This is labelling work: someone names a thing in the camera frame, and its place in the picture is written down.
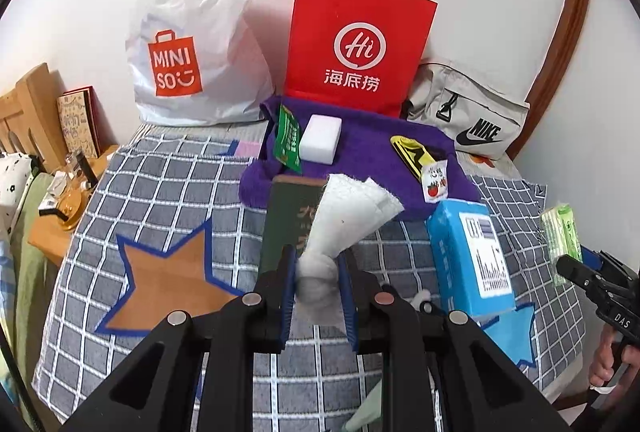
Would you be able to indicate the person's right hand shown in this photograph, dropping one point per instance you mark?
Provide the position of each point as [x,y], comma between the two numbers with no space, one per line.
[602,364]

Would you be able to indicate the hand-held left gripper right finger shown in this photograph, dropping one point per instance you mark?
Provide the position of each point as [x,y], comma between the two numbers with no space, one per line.
[347,302]

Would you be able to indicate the wooden bed headboard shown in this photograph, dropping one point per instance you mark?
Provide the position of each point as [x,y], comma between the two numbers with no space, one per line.
[35,102]

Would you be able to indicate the patterned hardcover book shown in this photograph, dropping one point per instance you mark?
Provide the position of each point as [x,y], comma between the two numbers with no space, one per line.
[77,122]

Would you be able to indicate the white cloth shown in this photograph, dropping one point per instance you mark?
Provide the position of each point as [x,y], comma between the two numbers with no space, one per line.
[345,212]

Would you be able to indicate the dark green sachet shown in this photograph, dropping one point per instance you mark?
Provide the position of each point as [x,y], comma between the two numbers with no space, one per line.
[289,139]

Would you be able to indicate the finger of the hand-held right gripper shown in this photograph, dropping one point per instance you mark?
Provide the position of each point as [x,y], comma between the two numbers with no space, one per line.
[592,258]
[575,272]

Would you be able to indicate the red paper bag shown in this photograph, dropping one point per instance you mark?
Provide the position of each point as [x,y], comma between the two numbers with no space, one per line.
[360,12]

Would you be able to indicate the purple towel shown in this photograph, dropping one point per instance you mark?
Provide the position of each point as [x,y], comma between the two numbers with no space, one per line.
[360,147]

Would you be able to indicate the white plastic shopping bag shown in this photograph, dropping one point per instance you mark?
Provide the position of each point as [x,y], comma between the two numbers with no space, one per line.
[200,12]

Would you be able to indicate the amber glass teapot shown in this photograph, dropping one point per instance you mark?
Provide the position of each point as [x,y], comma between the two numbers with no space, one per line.
[70,207]

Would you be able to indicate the yellow black pouch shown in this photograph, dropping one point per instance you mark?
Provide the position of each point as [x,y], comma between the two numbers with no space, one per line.
[412,152]

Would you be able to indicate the green bed sheet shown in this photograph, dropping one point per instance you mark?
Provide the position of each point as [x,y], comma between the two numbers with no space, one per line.
[27,262]

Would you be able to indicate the small white snack packet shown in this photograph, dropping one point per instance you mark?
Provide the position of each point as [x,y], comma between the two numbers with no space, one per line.
[435,182]

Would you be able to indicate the dark green tin box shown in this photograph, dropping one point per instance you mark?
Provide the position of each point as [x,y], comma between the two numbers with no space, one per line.
[287,222]

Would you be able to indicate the blue tissue pack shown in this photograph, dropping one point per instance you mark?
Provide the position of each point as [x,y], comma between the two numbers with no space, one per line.
[460,237]

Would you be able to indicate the white sponge block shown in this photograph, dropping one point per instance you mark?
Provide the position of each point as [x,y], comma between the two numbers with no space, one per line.
[320,139]

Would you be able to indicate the blue checked blanket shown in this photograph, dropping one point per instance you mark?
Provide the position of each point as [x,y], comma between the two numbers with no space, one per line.
[150,192]

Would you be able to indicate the light green cloth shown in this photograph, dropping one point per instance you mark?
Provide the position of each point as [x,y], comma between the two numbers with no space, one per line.
[362,412]

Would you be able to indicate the white polka dot pillow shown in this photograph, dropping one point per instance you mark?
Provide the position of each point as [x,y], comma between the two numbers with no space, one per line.
[12,182]

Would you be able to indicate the light green wipes packet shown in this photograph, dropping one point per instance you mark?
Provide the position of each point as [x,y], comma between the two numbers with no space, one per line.
[562,237]

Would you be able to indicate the grey waist bag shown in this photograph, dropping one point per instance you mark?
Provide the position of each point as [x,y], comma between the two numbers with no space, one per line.
[475,102]

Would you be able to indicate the wooden nightstand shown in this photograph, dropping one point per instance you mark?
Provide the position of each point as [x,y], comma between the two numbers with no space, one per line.
[47,237]

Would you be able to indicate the brown wooden door frame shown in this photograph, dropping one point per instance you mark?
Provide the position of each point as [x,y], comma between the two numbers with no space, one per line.
[565,37]

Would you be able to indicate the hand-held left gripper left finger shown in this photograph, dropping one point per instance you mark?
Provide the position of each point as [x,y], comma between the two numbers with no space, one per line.
[285,302]

